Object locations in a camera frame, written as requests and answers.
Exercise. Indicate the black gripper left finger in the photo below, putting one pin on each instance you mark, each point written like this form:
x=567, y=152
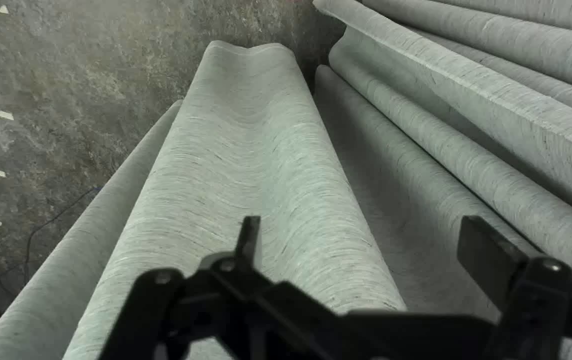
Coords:
x=232, y=307

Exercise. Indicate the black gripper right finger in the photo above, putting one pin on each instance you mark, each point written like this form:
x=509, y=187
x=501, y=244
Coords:
x=533, y=300

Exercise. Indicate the grey woven fabric curtain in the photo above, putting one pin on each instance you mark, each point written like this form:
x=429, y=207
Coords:
x=259, y=187

